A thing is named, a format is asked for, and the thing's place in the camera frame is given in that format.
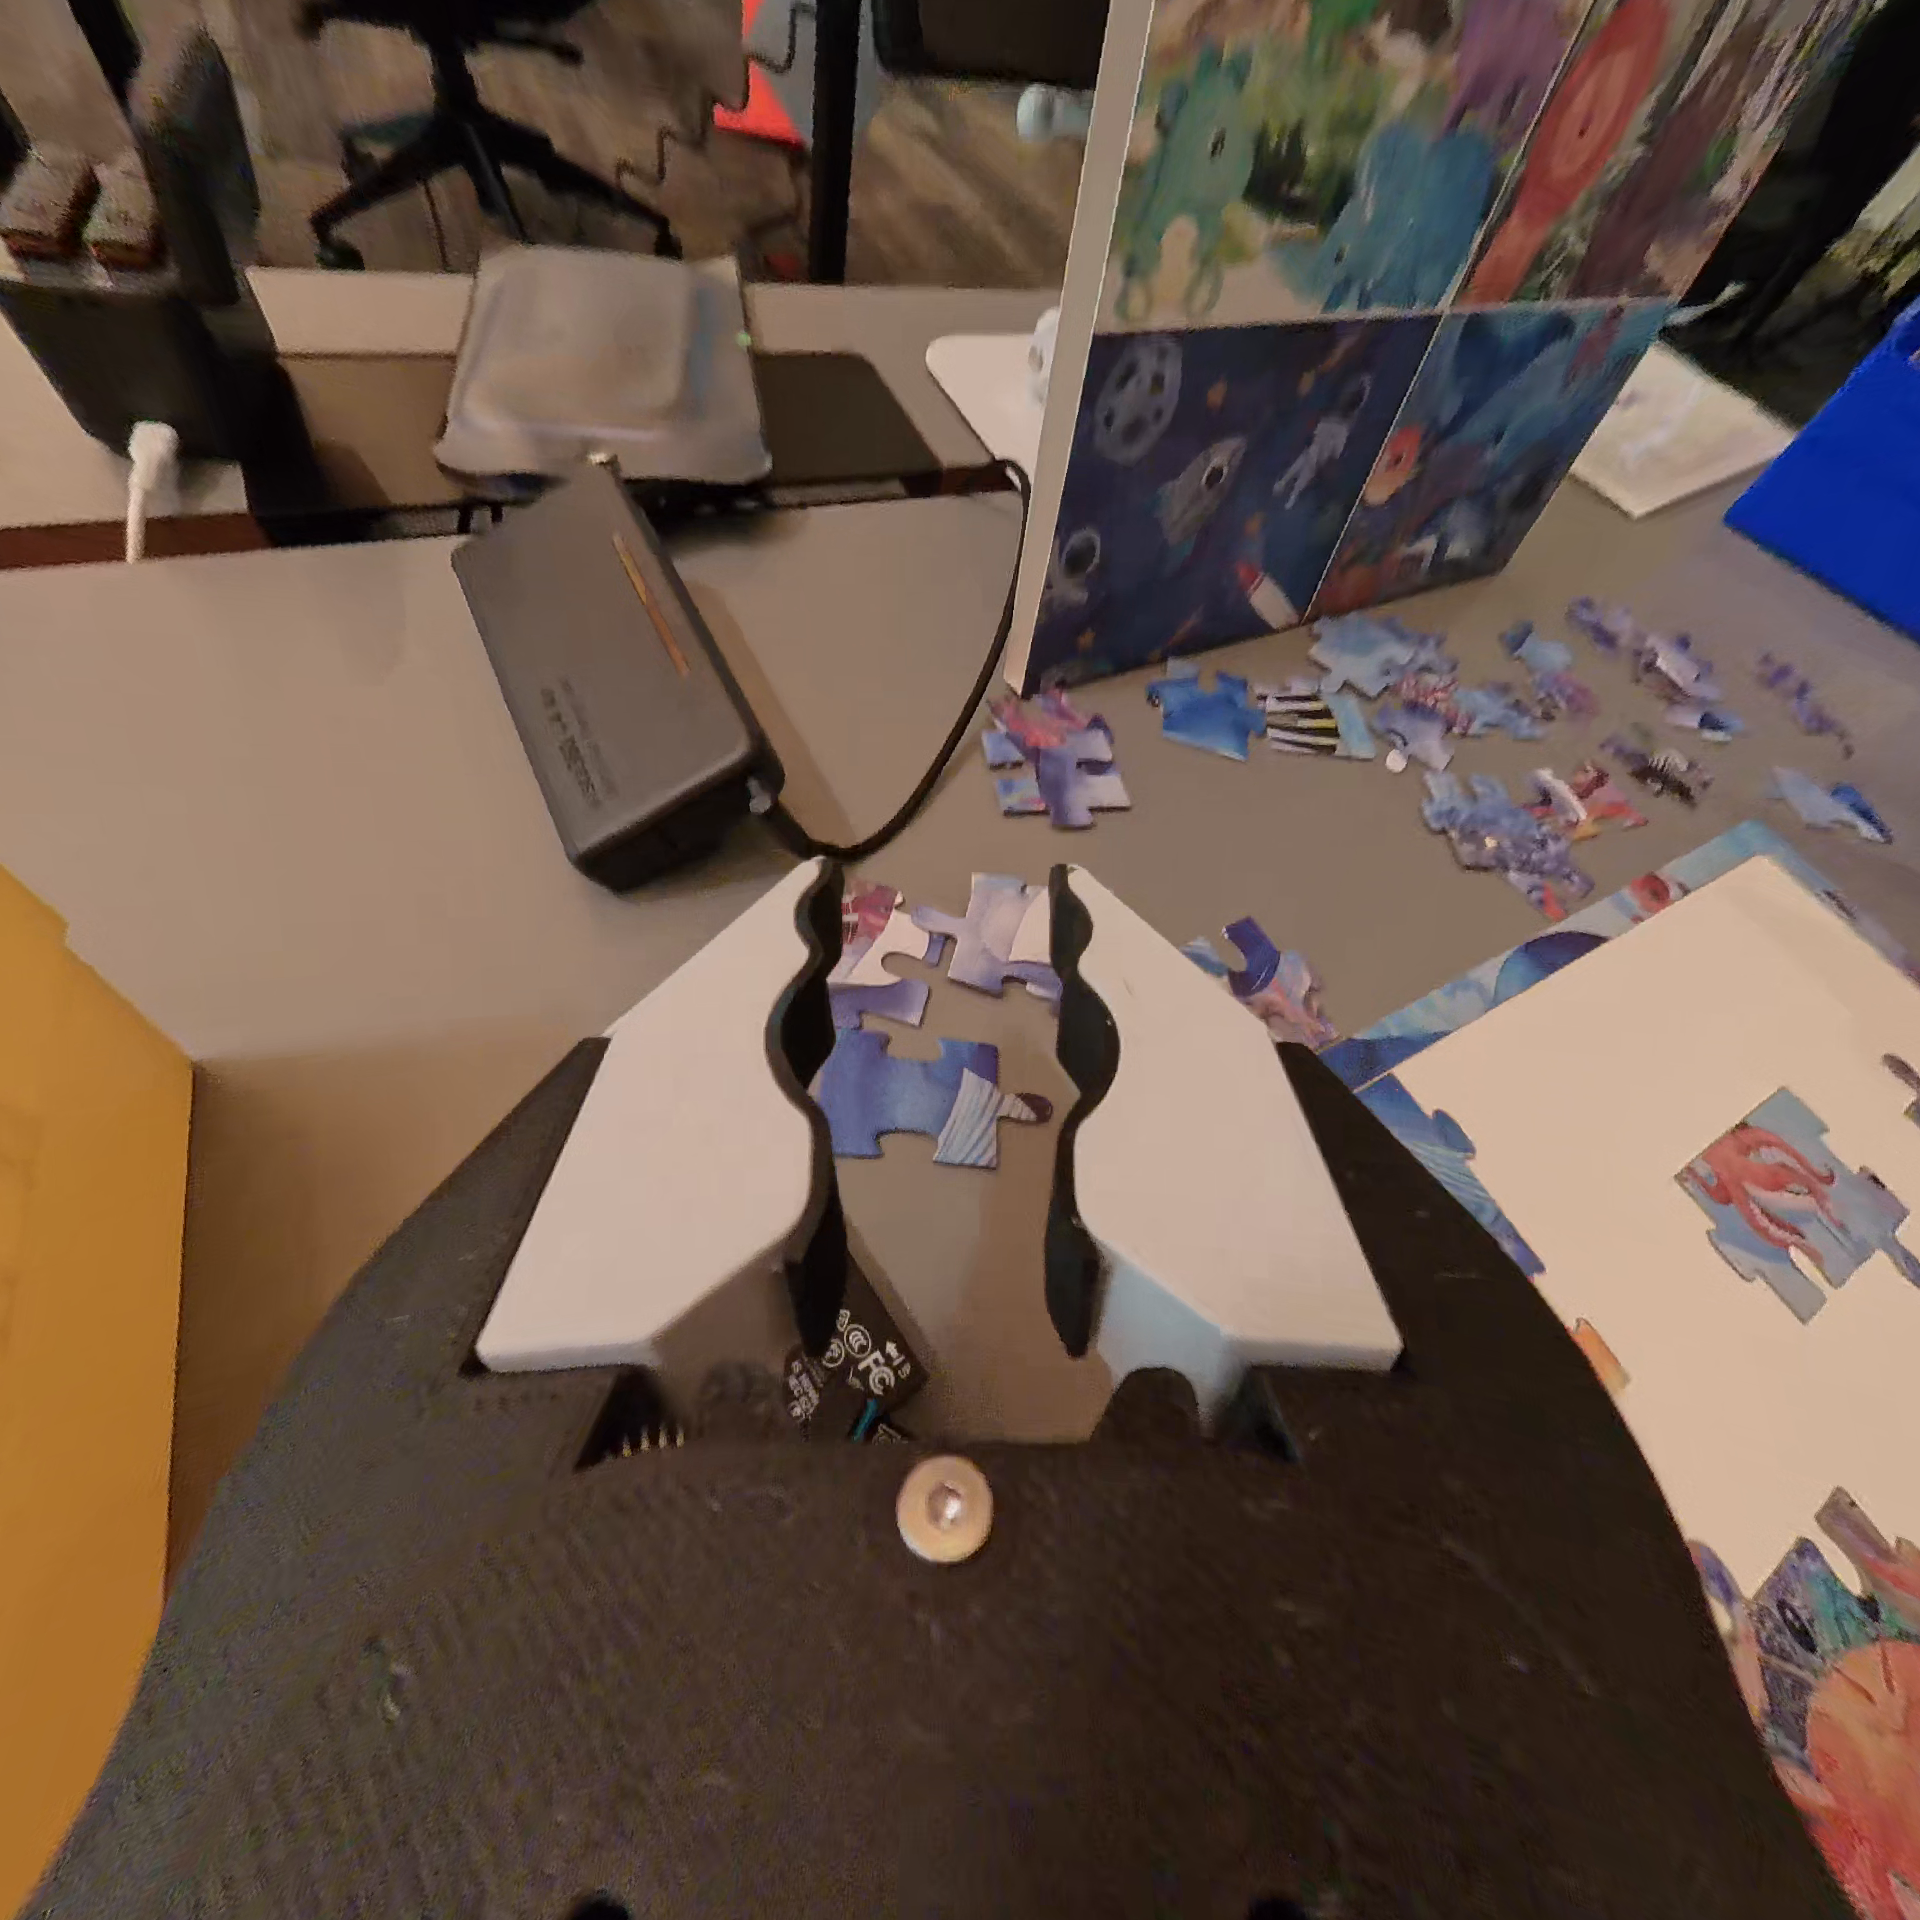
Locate red floor object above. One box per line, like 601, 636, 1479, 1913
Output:
710, 54, 800, 154

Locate black metal pole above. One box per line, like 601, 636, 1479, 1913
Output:
811, 0, 867, 287

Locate black battery charger dock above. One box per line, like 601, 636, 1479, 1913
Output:
0, 30, 310, 473

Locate pile of loose puzzle pieces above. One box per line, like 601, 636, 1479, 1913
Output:
829, 591, 1895, 1044

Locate yellow plastic bin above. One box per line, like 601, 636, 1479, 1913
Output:
0, 867, 196, 1882

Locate printed instruction sheet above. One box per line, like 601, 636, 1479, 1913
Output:
1568, 347, 1793, 518

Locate white puzzle frame tray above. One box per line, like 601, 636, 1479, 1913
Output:
1319, 815, 1920, 1920

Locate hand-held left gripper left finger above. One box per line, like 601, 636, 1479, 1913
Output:
474, 859, 857, 1373

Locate blue plastic bin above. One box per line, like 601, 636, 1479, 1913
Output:
1722, 323, 1920, 649

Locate illustrated puzzle box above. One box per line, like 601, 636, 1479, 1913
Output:
1004, 0, 1885, 697

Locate pink striped puzzle piece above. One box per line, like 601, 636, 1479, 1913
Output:
1533, 760, 1650, 841

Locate striped whale tail puzzle piece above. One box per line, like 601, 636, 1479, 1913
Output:
813, 1030, 1054, 1172

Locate assembled octopus puzzle section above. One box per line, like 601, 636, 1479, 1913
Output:
1671, 1087, 1920, 1326

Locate grey device with green light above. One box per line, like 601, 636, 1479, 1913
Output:
432, 243, 776, 485

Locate purple coral puzzle piece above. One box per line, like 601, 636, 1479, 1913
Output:
1186, 915, 1339, 1052

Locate assembled crab puzzle section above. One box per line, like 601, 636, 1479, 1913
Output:
1688, 1484, 1920, 1920

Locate white stand base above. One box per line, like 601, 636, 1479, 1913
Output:
922, 306, 1113, 452

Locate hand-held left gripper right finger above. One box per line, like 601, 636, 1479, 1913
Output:
1043, 863, 1409, 1426

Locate black office chair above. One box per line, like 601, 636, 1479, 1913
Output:
300, 0, 696, 275

